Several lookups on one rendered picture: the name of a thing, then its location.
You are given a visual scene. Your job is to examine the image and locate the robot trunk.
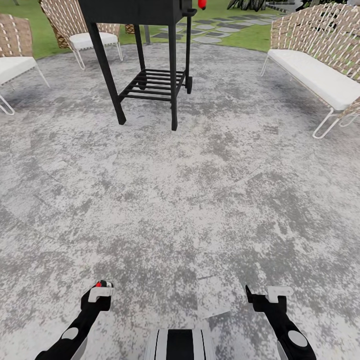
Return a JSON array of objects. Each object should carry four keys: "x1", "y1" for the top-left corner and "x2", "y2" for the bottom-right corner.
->
[{"x1": 144, "y1": 329, "x2": 216, "y2": 360}]

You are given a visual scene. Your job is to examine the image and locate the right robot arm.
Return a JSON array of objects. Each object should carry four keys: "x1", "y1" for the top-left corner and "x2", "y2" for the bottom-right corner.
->
[{"x1": 245, "y1": 285, "x2": 317, "y2": 360}]

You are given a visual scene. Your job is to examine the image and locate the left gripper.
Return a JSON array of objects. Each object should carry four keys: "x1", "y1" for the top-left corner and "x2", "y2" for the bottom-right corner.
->
[{"x1": 80, "y1": 293, "x2": 111, "y2": 319}]

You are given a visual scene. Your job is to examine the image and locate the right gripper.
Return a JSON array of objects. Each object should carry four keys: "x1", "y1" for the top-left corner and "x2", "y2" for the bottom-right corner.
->
[{"x1": 245, "y1": 286, "x2": 287, "y2": 321}]

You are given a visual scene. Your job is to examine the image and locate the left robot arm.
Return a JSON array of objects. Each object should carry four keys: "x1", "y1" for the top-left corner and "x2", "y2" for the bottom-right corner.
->
[{"x1": 35, "y1": 286, "x2": 116, "y2": 360}]

